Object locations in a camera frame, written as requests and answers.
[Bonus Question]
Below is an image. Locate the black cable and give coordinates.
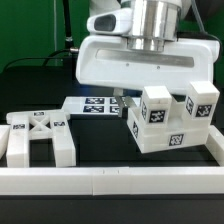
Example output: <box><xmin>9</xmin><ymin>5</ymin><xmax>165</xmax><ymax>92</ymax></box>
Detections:
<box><xmin>1</xmin><ymin>47</ymin><xmax>81</xmax><ymax>73</ymax></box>

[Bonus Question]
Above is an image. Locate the white chair seat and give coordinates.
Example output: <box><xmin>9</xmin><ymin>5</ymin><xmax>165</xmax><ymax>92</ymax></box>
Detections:
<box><xmin>127</xmin><ymin>97</ymin><xmax>210</xmax><ymax>153</ymax></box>

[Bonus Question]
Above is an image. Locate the white chair back frame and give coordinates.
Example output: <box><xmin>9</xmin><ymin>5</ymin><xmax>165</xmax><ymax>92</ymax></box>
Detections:
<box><xmin>6</xmin><ymin>109</ymin><xmax>76</xmax><ymax>168</ymax></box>

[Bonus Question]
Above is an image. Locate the white front wall rail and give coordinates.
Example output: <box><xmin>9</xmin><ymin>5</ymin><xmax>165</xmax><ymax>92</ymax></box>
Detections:
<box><xmin>0</xmin><ymin>167</ymin><xmax>224</xmax><ymax>195</ymax></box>

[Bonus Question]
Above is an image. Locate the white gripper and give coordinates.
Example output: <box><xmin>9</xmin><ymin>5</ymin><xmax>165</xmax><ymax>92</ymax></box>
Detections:
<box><xmin>76</xmin><ymin>8</ymin><xmax>220</xmax><ymax>118</ymax></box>

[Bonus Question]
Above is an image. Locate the white right wall rail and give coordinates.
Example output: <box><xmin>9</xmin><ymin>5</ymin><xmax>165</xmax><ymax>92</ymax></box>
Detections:
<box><xmin>206</xmin><ymin>125</ymin><xmax>224</xmax><ymax>167</ymax></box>

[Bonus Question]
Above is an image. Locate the white marker base plate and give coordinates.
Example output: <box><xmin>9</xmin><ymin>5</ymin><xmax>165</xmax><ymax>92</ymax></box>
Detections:
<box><xmin>61</xmin><ymin>96</ymin><xmax>143</xmax><ymax>117</ymax></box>

